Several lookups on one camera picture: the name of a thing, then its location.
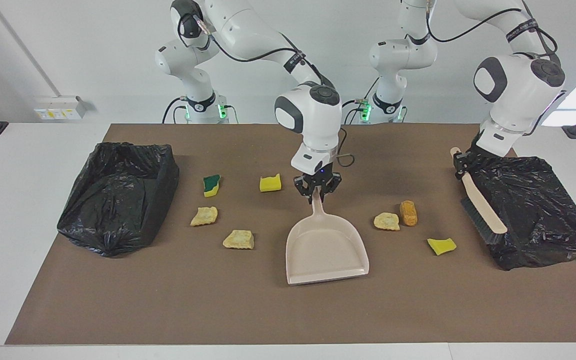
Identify beige hand brush black bristles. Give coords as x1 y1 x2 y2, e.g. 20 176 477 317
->
450 146 509 246

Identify beige plastic dustpan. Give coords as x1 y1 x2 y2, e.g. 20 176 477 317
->
285 191 370 286

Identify beige sponge chunk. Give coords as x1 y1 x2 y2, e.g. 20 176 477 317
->
190 206 219 227
222 229 255 250
373 212 401 232

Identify brown bread roll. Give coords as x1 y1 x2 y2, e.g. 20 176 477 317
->
399 200 418 227

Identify yellow green sponge wedge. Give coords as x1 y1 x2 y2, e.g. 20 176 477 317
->
427 237 458 256

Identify green yellow sponge piece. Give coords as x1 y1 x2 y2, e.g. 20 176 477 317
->
203 174 222 198

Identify black bag lined bin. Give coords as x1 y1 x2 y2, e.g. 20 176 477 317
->
57 142 180 258
461 156 576 271

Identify brown table mat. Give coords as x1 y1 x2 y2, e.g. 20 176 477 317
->
4 123 576 346

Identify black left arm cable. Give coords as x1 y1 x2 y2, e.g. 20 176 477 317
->
425 0 567 136

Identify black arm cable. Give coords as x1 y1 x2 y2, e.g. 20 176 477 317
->
425 0 567 136
180 12 356 168

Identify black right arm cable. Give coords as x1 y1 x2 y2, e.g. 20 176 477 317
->
180 12 356 168

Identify white wall socket box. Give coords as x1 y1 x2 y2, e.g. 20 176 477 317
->
34 95 87 121

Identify white wall conduit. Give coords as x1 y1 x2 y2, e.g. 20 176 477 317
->
0 0 62 98

